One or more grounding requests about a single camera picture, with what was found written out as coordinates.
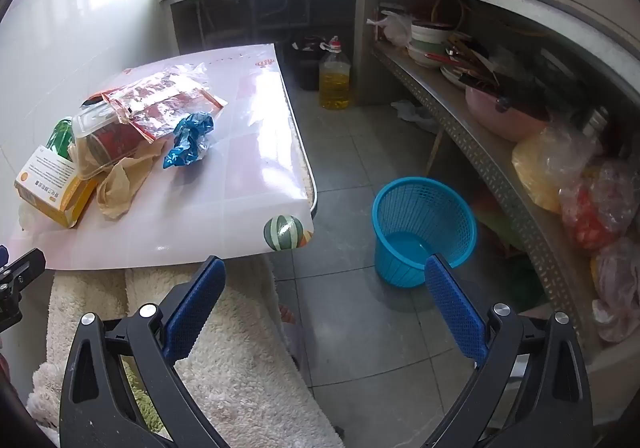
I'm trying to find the red silver foil bag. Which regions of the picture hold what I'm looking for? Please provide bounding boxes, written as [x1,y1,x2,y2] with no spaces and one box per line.
[82,70,228,144]

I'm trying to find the black bucket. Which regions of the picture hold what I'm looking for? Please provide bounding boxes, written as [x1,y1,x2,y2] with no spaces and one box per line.
[287,34,331,91]

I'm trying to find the perforated metal shelf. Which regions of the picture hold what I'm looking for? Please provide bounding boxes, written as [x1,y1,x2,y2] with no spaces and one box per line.
[370,45,601,359]

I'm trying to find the green plastic bottle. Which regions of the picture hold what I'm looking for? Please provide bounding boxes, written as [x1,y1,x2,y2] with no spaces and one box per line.
[46,117,76,161]

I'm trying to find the pink pot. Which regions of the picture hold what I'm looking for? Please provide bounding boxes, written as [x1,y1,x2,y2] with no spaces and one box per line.
[465,83,551,143]

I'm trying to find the red filled plastic bag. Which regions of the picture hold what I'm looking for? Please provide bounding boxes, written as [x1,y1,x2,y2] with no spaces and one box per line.
[559,160,640,251]

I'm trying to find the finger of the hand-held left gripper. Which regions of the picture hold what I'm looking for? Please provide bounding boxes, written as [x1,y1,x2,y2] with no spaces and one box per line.
[0,244,47,334]

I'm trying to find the blue plastic basket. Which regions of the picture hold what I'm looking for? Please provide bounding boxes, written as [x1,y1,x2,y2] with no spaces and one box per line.
[372,177,478,288]

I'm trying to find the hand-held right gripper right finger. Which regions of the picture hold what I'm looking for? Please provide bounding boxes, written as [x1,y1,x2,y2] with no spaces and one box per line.
[424,253,593,448]

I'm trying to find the white fluffy cushion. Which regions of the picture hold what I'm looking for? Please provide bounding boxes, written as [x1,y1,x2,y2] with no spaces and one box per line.
[27,253,346,448]

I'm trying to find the blue foil wrapper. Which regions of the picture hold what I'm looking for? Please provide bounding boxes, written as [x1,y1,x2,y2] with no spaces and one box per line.
[162,112,215,170]

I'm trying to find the steel jar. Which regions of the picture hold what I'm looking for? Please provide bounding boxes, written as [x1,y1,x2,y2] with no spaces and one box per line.
[580,105,611,139]

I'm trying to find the stack of white bowls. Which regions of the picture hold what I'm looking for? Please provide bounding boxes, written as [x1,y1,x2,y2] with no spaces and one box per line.
[407,20,461,69]

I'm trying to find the clear plastic bags bundle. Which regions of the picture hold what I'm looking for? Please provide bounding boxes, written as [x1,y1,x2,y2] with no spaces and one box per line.
[511,125,601,214]

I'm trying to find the dark kitchen utensils pile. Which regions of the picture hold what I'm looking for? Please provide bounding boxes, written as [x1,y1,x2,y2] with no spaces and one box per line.
[440,35,506,89]

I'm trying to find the pale pink plastic bag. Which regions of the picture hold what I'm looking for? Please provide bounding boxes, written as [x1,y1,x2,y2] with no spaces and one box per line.
[590,238,640,344]

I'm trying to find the clear plastic container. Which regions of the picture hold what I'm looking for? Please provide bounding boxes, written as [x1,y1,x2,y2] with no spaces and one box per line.
[67,100,151,179]

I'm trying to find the orange white medicine box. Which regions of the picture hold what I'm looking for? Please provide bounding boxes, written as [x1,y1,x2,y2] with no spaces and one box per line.
[14,144,101,230]

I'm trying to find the cooking oil bottle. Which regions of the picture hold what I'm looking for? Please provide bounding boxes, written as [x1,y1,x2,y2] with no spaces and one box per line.
[318,35,351,111]

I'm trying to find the crumpled white plastic bag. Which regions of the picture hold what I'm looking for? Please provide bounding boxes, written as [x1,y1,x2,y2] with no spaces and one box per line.
[390,99,441,134]

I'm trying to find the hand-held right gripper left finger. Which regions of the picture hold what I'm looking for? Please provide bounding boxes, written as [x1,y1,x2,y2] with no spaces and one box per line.
[59,255,236,448]

